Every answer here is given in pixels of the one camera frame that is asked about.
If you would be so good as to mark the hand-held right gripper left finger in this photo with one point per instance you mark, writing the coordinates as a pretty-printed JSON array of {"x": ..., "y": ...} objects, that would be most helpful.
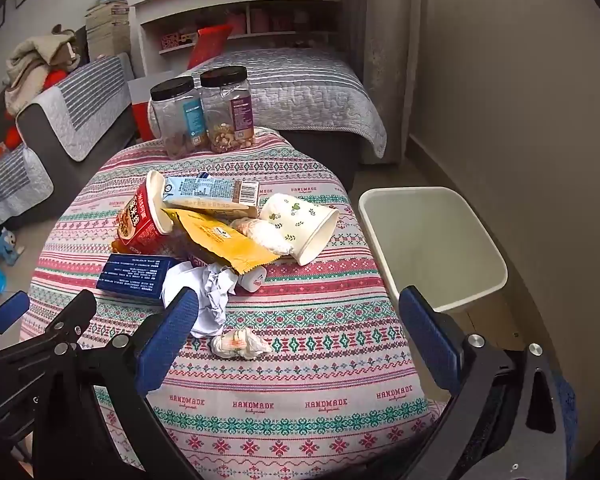
[{"x": 172, "y": 335}]

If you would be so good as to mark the red packet on shelf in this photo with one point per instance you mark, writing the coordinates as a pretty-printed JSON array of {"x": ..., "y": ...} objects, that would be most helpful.
[{"x": 210, "y": 45}]

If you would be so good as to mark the small white wrapper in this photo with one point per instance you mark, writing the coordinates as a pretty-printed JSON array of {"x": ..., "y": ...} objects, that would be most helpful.
[{"x": 237, "y": 344}]

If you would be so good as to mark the red instant noodle cup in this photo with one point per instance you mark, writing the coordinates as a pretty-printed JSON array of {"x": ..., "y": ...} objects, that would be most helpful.
[{"x": 140, "y": 220}]

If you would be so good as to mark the pile of clothes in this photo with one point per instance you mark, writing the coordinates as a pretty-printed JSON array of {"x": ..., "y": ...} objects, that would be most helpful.
[{"x": 35, "y": 60}]

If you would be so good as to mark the grey quilted bed cover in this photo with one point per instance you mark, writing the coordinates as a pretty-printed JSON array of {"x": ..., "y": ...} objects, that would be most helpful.
[{"x": 290, "y": 90}]

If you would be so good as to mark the red cushion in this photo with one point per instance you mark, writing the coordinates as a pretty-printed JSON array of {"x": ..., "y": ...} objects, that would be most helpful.
[{"x": 55, "y": 80}]

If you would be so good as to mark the white plastic bag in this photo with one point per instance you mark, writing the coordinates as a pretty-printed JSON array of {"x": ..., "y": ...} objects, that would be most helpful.
[{"x": 267, "y": 237}]

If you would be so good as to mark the yellow snack wrapper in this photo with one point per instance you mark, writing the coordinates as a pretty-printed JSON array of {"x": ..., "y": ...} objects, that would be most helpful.
[{"x": 220, "y": 240}]

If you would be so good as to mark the white plastic waste bin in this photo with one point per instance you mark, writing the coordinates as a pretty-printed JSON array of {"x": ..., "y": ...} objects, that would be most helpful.
[{"x": 430, "y": 240}]

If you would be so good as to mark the blue label plastic jar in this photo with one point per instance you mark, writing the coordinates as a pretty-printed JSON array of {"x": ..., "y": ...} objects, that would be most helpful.
[{"x": 177, "y": 125}]

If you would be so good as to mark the dark grey sofa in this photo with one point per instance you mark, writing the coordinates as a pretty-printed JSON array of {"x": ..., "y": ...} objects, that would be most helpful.
[{"x": 55, "y": 170}]

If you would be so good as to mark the white paper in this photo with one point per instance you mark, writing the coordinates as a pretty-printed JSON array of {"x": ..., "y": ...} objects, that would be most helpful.
[{"x": 212, "y": 300}]

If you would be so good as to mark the dark blue cardboard box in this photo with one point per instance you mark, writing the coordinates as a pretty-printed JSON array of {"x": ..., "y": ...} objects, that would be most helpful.
[{"x": 130, "y": 275}]

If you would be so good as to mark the light blue milk carton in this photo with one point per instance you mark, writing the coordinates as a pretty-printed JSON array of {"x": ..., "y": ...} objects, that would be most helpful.
[{"x": 205, "y": 192}]

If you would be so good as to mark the blue toy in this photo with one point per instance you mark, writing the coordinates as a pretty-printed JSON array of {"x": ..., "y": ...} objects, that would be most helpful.
[{"x": 0, "y": 247}]

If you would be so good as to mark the white floral paper cup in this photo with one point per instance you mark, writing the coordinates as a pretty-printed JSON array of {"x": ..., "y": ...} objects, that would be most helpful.
[{"x": 300, "y": 220}]

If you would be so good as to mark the patterned red green tablecloth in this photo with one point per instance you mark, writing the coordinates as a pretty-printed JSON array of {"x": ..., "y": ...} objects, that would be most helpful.
[{"x": 280, "y": 410}]

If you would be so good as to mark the grey striped sofa cover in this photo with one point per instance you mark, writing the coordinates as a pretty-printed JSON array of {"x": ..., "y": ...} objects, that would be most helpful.
[
  {"x": 10, "y": 180},
  {"x": 80, "y": 105}
]

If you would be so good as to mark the purple label plastic jar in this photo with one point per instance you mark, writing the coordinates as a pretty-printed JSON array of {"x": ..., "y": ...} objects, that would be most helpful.
[{"x": 225, "y": 110}]

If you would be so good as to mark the grey curtain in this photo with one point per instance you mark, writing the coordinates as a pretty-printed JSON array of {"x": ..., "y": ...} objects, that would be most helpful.
[{"x": 380, "y": 35}]

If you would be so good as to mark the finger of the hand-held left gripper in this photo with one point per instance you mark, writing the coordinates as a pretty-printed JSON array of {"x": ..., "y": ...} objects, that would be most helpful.
[
  {"x": 10, "y": 310},
  {"x": 72, "y": 312}
]

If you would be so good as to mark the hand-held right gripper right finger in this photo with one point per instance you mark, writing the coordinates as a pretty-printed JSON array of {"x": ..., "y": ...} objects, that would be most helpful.
[{"x": 430, "y": 340}]

